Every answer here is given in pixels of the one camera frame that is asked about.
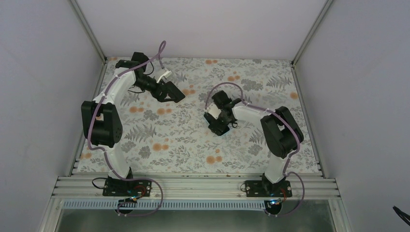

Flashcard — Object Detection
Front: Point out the floral patterned table mat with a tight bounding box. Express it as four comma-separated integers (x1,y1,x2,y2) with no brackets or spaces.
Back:
76,57,321,175

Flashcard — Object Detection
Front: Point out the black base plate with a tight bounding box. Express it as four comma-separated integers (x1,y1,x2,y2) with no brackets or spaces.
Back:
239,180,293,198
102,177,152,197

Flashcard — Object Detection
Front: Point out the aluminium mounting rail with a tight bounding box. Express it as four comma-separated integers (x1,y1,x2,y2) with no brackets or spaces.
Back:
52,173,340,200

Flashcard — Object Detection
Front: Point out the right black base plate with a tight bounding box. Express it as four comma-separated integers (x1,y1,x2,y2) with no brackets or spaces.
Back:
239,180,293,198

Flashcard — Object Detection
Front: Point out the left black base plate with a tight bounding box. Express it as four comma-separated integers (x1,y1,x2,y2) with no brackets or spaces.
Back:
102,177,152,197

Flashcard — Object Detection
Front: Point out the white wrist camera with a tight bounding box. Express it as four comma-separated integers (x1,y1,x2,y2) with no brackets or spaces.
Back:
207,104,221,119
156,69,172,83

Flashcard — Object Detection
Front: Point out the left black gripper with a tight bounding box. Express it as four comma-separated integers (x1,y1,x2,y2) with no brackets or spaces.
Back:
134,74,177,102

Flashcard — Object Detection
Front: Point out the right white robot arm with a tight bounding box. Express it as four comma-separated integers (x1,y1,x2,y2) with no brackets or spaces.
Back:
204,91,304,197

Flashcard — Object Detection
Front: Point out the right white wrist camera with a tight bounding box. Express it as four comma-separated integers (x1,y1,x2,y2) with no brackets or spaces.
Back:
207,104,221,119

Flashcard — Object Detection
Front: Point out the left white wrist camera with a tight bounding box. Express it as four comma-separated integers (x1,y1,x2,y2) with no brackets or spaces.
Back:
156,69,172,83

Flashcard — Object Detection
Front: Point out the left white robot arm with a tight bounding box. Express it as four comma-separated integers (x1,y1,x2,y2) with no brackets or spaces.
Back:
81,52,185,196

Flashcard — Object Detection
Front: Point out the black object at corner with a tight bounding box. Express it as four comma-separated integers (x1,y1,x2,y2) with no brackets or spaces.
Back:
393,206,410,226

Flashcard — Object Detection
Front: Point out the perforated cable duct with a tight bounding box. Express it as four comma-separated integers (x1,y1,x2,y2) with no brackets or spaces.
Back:
62,199,265,211

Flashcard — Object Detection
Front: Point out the phone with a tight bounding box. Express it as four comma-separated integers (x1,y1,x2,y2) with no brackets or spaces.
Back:
164,82,186,103

